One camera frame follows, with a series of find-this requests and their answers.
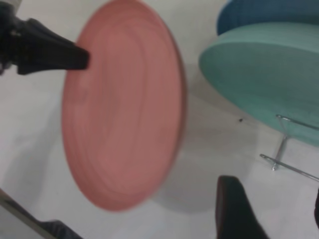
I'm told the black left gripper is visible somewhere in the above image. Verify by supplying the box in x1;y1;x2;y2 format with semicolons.
0;0;90;76

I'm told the dark grey blurred object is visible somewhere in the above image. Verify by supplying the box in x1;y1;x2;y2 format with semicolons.
34;219;84;239

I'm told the green plastic plate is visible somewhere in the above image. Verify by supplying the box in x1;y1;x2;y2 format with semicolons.
198;21;319;147

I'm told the blue plastic plate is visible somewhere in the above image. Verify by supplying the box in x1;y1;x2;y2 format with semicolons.
216;0;319;36

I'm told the silver wire plate rack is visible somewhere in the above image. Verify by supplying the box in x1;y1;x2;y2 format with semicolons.
259;114;319;182

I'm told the pink plastic plate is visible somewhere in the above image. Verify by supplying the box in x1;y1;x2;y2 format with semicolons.
61;0;188;213

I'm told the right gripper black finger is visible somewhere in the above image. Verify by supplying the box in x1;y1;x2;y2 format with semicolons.
214;175;276;239

